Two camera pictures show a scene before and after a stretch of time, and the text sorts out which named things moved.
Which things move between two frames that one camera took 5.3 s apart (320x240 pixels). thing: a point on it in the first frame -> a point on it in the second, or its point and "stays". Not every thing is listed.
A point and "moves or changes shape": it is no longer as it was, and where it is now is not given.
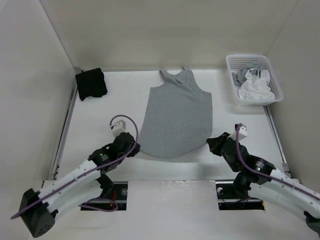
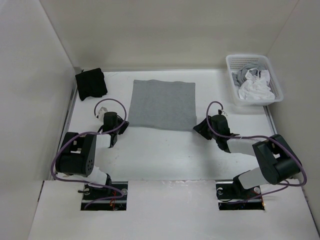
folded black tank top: (91, 83) stays
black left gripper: (135, 149) -> (124, 126)
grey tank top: (178, 117) moves or changes shape
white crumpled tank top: (256, 86) stays
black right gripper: (215, 143) -> (201, 127)
